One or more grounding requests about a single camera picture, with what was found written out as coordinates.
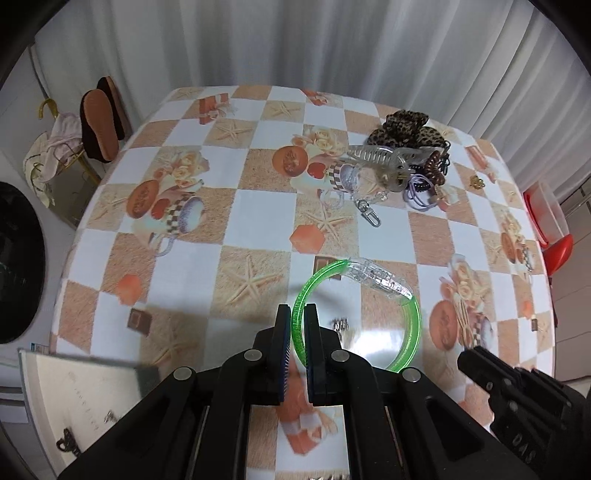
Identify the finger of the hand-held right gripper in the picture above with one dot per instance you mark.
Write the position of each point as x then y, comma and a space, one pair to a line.
480, 369

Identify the clear hair claw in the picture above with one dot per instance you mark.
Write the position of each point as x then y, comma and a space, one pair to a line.
374, 154

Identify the small silver earring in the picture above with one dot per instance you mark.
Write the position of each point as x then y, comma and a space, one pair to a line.
340, 324

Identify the red plastic stool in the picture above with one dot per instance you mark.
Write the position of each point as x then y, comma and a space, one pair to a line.
558, 254

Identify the small black hair clip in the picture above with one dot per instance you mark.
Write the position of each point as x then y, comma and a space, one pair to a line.
67, 443

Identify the green bangle with clear clasp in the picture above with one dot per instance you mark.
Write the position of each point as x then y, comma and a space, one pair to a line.
415, 323

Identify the grey jewelry tray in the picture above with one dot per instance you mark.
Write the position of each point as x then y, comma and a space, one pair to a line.
92, 392

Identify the checkered printed tablecloth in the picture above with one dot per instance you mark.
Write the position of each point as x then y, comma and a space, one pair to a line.
258, 207

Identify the small gold earring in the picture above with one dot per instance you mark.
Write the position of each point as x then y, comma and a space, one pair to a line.
476, 181

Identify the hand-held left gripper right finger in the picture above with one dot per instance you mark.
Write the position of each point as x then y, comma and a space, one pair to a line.
311, 353

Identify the red lidded plastic container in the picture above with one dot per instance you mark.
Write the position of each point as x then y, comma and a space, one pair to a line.
547, 207

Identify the pale cloth on rack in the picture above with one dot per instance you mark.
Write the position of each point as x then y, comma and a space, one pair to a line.
62, 131

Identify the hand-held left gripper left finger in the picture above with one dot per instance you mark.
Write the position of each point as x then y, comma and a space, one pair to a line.
284, 353

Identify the white curtain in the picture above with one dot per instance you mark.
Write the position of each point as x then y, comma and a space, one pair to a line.
323, 41

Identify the leopard print scrunchie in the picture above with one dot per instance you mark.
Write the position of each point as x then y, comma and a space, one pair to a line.
406, 127

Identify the brown slipper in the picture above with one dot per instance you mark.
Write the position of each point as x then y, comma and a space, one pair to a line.
115, 101
97, 124

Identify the gold metal rack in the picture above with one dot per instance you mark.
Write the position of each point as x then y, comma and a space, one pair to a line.
85, 166

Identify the white washing machine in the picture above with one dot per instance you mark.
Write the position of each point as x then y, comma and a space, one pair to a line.
16, 263

